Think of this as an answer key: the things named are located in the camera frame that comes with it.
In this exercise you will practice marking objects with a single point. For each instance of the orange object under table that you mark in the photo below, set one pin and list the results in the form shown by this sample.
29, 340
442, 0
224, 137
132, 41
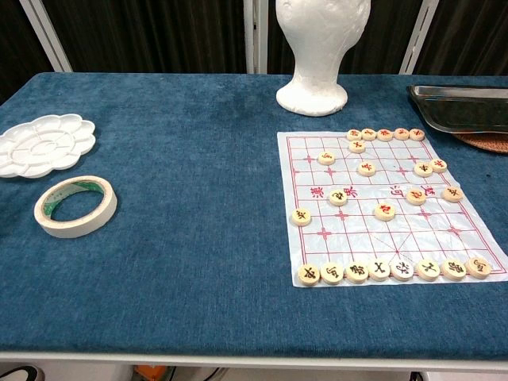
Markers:
151, 374

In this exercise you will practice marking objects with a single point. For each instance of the round cork coaster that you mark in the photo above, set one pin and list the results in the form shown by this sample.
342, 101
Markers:
488, 145

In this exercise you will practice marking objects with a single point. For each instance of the white foam mannequin head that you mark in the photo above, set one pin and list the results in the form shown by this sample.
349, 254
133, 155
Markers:
313, 75

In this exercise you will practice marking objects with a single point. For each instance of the blue velvet table cloth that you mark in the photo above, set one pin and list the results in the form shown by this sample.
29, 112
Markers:
178, 278

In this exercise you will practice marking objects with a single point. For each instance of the stainless steel rectangular tray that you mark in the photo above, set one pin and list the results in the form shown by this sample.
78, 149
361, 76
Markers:
464, 111

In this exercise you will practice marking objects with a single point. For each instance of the white flower-shaped paint palette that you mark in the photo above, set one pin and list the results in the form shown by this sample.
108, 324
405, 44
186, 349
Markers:
43, 145

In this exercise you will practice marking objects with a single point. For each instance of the wooden chess piece red mark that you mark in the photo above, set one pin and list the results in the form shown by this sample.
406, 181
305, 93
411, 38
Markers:
401, 133
356, 146
367, 168
384, 211
416, 134
439, 165
353, 134
384, 134
368, 134
326, 158

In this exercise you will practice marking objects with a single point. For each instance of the white metal frame post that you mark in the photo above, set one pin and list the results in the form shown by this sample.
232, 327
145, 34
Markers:
419, 35
259, 39
47, 35

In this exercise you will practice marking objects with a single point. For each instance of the cream masking tape roll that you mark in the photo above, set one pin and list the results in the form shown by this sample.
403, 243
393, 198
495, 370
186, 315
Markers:
79, 224

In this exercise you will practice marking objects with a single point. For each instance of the plastic Chinese chess board sheet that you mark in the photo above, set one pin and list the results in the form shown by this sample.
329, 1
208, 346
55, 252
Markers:
428, 238

